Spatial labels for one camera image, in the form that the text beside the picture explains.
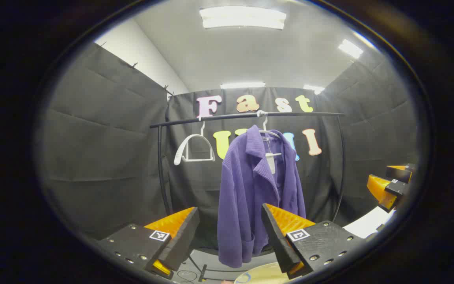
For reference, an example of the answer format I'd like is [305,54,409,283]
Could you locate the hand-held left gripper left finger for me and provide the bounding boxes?
[95,206,201,280]

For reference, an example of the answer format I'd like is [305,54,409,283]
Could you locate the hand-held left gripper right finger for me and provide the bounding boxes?
[261,203,365,280]

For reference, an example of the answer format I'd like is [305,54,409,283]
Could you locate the round beige laundry hamper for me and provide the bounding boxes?
[233,262,290,284]

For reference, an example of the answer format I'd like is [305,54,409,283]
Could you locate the purple knit jacket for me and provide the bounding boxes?
[217,125,307,269]

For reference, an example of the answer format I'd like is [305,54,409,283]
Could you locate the white clothes hanger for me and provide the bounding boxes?
[174,120,216,166]
[257,110,287,158]

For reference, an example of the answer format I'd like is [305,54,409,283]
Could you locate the black metal clothes rack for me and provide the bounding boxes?
[149,112,346,282]

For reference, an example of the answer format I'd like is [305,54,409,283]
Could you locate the white flat panel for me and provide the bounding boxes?
[343,206,395,239]

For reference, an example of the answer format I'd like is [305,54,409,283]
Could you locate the black backdrop cloth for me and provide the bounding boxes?
[38,41,419,253]

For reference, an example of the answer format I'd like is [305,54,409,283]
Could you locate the large ceiling light panel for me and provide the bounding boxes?
[199,6,287,30]

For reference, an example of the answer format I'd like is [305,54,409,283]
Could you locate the thin black cable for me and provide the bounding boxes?
[176,268,198,283]

